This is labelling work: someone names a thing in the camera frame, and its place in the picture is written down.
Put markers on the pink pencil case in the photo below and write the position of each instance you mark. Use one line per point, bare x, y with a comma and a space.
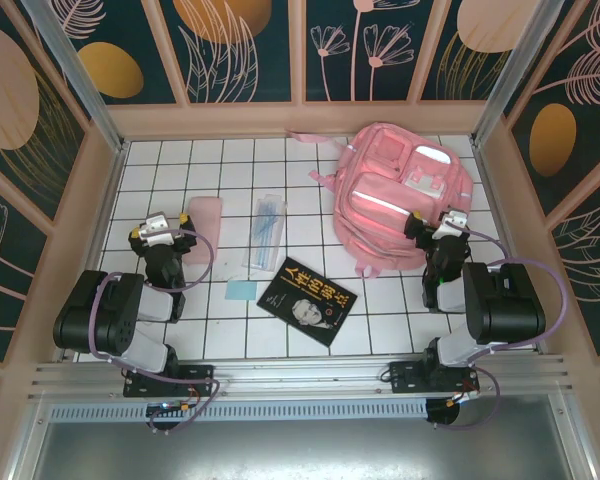
205, 215

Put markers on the aluminium mounting rail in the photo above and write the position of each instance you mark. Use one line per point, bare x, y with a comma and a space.
300, 375

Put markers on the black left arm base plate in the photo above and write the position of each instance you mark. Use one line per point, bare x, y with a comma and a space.
200, 377

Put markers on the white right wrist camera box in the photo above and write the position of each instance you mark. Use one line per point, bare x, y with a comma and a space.
450, 227

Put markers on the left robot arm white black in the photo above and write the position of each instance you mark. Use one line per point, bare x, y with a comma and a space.
105, 310

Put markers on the pink backpack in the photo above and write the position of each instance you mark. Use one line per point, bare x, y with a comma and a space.
380, 200

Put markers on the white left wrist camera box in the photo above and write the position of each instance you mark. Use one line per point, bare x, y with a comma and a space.
160, 230

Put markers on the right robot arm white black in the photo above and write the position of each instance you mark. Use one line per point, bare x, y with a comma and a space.
505, 305

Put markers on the aluminium frame post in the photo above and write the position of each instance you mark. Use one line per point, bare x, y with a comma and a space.
75, 70
515, 65

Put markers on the left aluminium frame post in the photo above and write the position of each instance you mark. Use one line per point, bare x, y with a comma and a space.
75, 70

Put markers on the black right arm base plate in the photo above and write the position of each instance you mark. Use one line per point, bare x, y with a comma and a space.
405, 380

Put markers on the clear pen case blue pens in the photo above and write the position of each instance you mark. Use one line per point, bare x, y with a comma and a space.
265, 235

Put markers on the right aluminium frame post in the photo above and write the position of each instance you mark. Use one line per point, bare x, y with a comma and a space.
515, 65

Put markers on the black book with portrait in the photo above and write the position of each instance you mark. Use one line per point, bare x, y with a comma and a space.
300, 295

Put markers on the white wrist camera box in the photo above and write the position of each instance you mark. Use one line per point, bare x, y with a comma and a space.
450, 227
160, 230

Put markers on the grey sheet metal panel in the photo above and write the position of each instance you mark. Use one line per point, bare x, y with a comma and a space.
300, 450

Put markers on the light blue card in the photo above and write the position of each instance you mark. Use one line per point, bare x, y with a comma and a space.
242, 290

